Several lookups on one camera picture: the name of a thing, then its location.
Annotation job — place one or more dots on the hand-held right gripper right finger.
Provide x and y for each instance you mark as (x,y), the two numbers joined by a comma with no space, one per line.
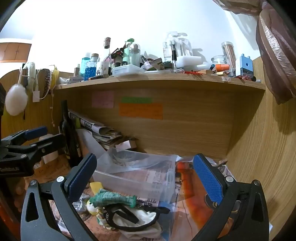
(208,179)

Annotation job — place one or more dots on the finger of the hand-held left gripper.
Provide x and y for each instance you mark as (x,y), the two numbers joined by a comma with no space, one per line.
(35,132)
(52,143)

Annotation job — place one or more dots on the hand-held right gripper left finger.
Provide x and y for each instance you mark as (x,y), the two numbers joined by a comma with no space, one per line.
(81,176)

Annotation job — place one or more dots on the yellow sponge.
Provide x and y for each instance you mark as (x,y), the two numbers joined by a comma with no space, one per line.
(96,186)

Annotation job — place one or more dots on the dark glass bottle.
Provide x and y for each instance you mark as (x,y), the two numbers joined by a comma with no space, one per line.
(69,139)

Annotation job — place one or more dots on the orange printed plastic bag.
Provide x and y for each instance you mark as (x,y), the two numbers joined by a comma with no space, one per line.
(192,204)

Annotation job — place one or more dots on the white paper tag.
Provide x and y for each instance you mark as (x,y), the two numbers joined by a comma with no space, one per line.
(36,96)

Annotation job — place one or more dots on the green knitted cloth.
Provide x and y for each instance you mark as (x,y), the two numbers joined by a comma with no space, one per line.
(111,197)

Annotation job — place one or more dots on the white fluffy pompom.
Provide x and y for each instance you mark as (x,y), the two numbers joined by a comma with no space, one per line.
(15,99)

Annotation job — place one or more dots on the stack of newspapers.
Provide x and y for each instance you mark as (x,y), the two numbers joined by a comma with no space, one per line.
(101,133)

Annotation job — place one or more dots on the white paper slip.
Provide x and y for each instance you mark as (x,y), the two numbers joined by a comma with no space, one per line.
(123,145)

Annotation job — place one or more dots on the dark patterned headband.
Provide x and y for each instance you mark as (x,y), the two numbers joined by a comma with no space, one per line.
(47,80)

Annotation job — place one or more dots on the clear plastic storage box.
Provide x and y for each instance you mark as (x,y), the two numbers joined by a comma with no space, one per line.
(138,176)

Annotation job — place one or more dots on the white padded headband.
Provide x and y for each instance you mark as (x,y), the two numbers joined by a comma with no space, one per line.
(31,74)

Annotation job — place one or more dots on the yellow headband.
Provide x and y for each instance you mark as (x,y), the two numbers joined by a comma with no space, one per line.
(54,76)

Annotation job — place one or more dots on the pink sticky note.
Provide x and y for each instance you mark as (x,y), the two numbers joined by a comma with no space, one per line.
(103,99)

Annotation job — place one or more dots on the blue liquid glass bottle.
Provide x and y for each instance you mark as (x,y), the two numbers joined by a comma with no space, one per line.
(89,71)

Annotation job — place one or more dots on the light blue plastic bottle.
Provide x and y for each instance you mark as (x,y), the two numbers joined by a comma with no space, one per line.
(85,60)

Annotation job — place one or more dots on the orange sticky note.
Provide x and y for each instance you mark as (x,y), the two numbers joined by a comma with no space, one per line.
(140,111)

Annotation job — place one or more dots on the white printed mug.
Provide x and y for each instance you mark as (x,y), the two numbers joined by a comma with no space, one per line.
(103,68)

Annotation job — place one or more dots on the green sticky note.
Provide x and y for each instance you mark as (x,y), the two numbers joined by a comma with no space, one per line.
(136,100)

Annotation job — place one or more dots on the white plastic tray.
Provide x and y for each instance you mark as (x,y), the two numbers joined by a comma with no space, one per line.
(127,70)

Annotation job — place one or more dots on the wooden shelf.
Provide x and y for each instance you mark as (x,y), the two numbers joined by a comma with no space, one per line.
(161,80)

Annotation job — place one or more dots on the orange tube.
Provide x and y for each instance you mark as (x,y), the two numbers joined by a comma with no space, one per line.
(222,67)

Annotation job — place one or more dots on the clear bottle dark cap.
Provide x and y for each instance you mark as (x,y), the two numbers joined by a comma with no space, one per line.
(106,44)

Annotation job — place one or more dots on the green pump bottle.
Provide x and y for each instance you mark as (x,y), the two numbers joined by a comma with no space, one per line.
(126,54)

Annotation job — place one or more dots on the blue and white box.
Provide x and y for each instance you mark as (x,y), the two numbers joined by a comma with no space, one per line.
(245,67)

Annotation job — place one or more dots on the round glass jar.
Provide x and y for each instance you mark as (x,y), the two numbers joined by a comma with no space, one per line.
(218,60)

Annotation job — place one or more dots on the white rectangular box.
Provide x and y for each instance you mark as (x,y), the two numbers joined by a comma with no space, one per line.
(188,61)

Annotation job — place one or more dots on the frosted bottle silver cap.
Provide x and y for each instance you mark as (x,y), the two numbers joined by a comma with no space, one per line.
(134,56)

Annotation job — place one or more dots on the clear canister with sticks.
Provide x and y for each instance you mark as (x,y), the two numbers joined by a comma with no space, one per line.
(229,58)

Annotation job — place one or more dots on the black pen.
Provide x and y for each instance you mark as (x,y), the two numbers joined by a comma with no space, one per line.
(174,56)

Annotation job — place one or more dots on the clear pump bottle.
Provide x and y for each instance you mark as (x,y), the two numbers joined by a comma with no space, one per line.
(168,49)
(186,47)

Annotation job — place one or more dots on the brown curtain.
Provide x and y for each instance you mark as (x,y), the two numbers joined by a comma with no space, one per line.
(275,58)

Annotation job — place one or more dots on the wooden wall cabinet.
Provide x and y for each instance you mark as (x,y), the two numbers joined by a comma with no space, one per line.
(13,51)

